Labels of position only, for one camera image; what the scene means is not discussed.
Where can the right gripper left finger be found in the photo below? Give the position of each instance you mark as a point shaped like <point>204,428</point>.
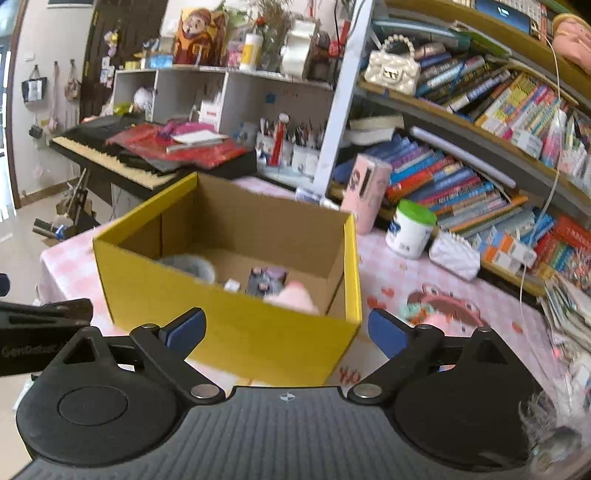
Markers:
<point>165,350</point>

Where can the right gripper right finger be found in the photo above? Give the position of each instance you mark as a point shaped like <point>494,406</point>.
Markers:
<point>413,351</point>

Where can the small white carton box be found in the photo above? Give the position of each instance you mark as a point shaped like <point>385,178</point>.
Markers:
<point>232,285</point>

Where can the grey mouse toy car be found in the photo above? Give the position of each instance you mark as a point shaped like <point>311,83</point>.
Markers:
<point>265,281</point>

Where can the pink plush duck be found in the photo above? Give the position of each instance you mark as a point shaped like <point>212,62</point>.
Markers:
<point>293,296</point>

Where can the pink cartoon desk mat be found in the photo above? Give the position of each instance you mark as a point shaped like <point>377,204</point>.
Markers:
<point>69,271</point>

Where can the white quilted pouch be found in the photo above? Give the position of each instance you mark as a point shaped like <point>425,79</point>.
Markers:
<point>456,255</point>

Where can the white jar green lid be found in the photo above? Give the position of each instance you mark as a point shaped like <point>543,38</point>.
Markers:
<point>410,229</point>

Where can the yellow cardboard box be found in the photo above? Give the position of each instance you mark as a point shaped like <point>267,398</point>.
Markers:
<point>236,229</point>

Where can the orange white medicine box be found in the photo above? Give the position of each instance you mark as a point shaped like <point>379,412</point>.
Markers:
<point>514,248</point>

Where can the stack of papers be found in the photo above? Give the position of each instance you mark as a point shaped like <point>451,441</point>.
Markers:
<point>567,314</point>

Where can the pink cylindrical humidifier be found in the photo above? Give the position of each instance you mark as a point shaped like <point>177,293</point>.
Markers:
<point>366,190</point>

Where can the red book set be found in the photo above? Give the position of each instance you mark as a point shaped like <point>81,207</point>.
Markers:
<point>558,247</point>

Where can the white rolled paper tube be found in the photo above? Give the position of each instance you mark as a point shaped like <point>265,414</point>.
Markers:
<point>463,155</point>

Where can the black keyboard piano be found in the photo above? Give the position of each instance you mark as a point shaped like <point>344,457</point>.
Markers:
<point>85,145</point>

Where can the red folders pile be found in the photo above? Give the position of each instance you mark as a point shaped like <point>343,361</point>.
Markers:
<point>185,143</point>

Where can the wooden bookshelf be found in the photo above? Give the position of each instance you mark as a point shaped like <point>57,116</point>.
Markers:
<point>484,86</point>

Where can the white cubby shelf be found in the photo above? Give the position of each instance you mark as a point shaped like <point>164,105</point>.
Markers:
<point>228,97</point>

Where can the white quilted handbag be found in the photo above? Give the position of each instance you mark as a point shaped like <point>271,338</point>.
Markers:
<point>395,72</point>

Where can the fortune god figure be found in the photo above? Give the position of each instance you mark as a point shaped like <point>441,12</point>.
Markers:
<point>200,37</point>

